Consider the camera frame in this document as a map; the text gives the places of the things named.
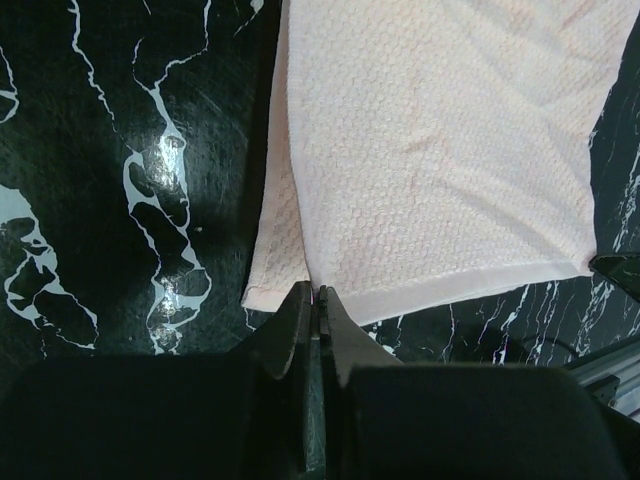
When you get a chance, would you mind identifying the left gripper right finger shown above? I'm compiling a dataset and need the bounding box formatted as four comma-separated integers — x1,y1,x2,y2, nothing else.
318,287,628,479

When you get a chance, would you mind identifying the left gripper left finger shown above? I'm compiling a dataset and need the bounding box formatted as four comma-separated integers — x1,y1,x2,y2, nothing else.
1,282,313,479

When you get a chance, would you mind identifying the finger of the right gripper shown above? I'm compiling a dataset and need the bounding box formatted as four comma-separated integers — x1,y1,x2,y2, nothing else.
589,253,640,302

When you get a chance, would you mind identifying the pale pink towel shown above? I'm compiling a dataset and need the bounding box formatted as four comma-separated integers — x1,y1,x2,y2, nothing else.
242,1,639,325

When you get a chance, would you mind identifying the black marble pattern mat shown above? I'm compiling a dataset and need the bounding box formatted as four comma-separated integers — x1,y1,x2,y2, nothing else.
1,1,639,383

